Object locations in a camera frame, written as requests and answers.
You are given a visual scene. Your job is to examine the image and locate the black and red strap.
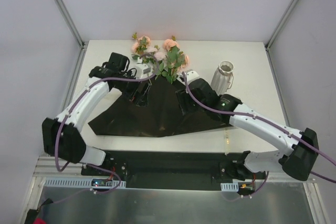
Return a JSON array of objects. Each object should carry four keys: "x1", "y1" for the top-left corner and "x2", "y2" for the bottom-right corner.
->
[{"x1": 19, "y1": 198, "x2": 54, "y2": 224}]

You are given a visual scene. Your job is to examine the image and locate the left white cable duct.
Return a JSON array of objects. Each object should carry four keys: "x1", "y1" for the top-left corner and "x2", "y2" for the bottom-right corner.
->
[{"x1": 45, "y1": 178, "x2": 126, "y2": 189}]

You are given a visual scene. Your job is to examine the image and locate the white cable duct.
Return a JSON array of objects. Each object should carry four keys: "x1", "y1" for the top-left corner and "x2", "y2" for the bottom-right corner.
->
[
  {"x1": 220, "y1": 182, "x2": 239, "y2": 192},
  {"x1": 45, "y1": 178, "x2": 126, "y2": 189}
]

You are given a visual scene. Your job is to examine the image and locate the black wrapping paper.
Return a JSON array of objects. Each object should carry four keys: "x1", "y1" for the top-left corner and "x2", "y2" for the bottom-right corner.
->
[{"x1": 88, "y1": 77, "x2": 229, "y2": 137}]

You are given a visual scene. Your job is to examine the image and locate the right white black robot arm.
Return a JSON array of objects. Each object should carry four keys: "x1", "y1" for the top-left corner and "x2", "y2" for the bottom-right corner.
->
[{"x1": 176, "y1": 75, "x2": 319, "y2": 181}]

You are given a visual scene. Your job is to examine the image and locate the aluminium corner post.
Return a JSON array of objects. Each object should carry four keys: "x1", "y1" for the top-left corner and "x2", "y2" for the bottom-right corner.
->
[
  {"x1": 54, "y1": 0, "x2": 85, "y2": 48},
  {"x1": 264, "y1": 0, "x2": 318, "y2": 50}
]

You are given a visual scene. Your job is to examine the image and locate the pink artificial flower bouquet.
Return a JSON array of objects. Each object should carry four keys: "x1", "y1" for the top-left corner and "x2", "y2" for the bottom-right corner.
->
[{"x1": 131, "y1": 33, "x2": 189, "y2": 83}]

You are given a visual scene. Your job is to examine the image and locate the left aluminium corner post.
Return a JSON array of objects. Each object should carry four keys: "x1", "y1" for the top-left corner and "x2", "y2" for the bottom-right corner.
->
[{"x1": 54, "y1": 0, "x2": 85, "y2": 48}]

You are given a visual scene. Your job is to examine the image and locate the right white cable duct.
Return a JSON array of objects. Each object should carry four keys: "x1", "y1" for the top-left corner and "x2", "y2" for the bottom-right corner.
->
[{"x1": 220, "y1": 182, "x2": 239, "y2": 192}]

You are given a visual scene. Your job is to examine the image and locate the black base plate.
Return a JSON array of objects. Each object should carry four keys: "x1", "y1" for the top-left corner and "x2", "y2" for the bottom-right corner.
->
[{"x1": 81, "y1": 151, "x2": 266, "y2": 191}]

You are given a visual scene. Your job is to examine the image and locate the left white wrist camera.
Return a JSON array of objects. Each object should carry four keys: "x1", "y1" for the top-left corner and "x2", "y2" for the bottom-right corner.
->
[{"x1": 134, "y1": 63, "x2": 152, "y2": 79}]

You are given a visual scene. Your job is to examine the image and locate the white ribbed ceramic vase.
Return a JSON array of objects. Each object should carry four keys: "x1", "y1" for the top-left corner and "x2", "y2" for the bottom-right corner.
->
[{"x1": 211, "y1": 61, "x2": 234, "y2": 95}]

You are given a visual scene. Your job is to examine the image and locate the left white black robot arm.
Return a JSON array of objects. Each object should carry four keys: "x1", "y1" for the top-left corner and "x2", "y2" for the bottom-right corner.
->
[{"x1": 42, "y1": 52, "x2": 154, "y2": 176}]

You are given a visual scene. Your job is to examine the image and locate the right aluminium corner post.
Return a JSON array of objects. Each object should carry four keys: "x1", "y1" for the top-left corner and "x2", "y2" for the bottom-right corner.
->
[{"x1": 264, "y1": 0, "x2": 318, "y2": 50}]

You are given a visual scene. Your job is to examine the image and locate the aluminium frame rail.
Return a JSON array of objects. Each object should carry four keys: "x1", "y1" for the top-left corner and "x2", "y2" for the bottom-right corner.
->
[{"x1": 33, "y1": 156, "x2": 316, "y2": 183}]

